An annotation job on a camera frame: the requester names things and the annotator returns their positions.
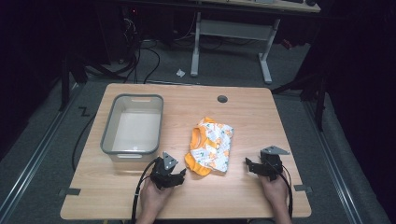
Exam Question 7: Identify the person's left hand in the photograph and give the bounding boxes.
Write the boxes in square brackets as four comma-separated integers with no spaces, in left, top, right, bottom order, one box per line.
[138,177,176,218]

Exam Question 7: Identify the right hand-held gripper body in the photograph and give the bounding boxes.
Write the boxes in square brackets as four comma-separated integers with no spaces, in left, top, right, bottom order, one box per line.
[259,145,290,182]

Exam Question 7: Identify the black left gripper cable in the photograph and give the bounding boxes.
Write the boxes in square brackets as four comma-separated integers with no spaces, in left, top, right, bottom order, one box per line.
[131,158,161,224]

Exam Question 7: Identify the white-legged desk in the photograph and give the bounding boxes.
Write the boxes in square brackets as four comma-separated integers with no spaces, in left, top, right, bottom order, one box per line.
[190,0,322,85]

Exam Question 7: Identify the orange and white patterned garment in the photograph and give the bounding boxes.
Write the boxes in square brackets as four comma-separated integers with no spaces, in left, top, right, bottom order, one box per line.
[183,116,235,177]

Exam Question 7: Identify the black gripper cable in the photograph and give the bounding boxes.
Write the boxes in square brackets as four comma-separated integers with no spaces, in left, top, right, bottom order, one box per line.
[131,158,161,224]
[271,161,294,219]

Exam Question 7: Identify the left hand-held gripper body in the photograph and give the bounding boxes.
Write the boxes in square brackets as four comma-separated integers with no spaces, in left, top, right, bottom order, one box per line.
[149,151,179,190]

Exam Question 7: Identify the person's right hand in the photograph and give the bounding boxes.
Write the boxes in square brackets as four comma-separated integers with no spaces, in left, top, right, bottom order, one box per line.
[259,173,291,215]

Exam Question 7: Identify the thin black floor cable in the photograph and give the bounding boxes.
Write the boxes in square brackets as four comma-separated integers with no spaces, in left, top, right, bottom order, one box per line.
[71,113,97,173]

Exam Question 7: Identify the bundle of black floor cables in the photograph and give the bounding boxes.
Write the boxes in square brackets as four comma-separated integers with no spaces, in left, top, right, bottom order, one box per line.
[116,8,162,84]

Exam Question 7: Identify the metal floor rail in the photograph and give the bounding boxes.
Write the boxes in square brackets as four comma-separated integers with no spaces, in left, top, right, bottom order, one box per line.
[302,100,364,224]
[0,83,82,220]

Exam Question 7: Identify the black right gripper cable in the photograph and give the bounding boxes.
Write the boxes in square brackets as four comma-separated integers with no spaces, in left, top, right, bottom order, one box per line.
[271,161,294,219]

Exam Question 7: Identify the black metal stand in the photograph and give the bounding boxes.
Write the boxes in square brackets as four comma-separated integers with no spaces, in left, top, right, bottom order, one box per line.
[270,73,329,133]
[58,55,90,112]

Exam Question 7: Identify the white plastic bin grey rim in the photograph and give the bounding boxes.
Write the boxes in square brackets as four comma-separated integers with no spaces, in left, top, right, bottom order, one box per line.
[99,93,165,163]

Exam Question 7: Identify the grey table bracket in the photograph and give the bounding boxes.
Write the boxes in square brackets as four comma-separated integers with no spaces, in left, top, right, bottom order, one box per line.
[58,188,82,197]
[293,184,314,194]

